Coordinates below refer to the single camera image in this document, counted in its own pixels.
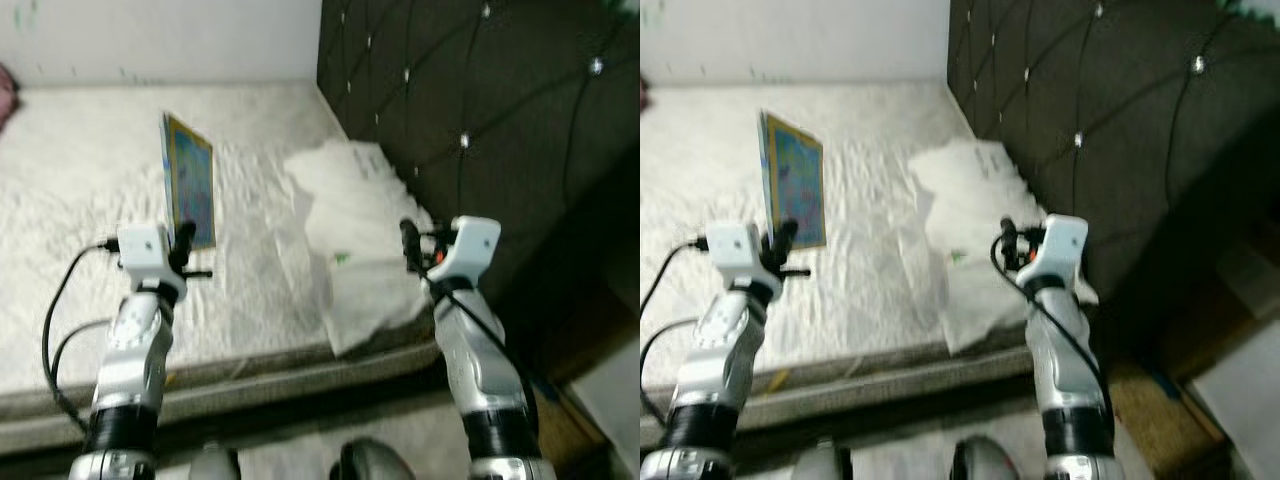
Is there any robot right leg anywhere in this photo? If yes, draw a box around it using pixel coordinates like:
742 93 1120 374
950 435 1021 480
330 437 416 480

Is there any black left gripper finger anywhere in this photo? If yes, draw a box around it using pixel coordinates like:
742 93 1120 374
765 219 800 274
171 221 199 274

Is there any white patterned mattress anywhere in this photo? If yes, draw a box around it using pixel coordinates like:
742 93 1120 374
0 83 441 456
640 83 1051 446

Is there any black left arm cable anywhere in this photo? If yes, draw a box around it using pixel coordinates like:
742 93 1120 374
640 240 709 426
42 240 121 436

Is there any robot leg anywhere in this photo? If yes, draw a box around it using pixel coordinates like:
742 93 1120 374
190 445 241 480
790 440 851 480
950 435 1021 480
330 437 416 480

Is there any dark tufted headboard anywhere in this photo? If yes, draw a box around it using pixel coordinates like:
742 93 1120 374
317 0 641 331
947 0 1280 331

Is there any robot left leg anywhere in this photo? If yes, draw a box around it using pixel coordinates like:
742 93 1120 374
790 440 851 480
190 445 241 480

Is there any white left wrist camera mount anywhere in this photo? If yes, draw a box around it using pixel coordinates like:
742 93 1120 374
117 222 186 299
707 222 776 296

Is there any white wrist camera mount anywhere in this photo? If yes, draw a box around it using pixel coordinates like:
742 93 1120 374
1032 214 1089 291
707 222 776 296
117 222 186 299
430 216 501 291

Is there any colourful children's book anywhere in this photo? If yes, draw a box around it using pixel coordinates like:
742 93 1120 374
757 110 827 251
160 112 217 251

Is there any white pillow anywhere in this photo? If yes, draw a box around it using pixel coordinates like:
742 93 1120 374
908 138 1096 356
283 140 441 358

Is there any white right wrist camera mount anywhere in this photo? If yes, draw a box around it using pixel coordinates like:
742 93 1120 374
1032 214 1089 291
430 216 501 291

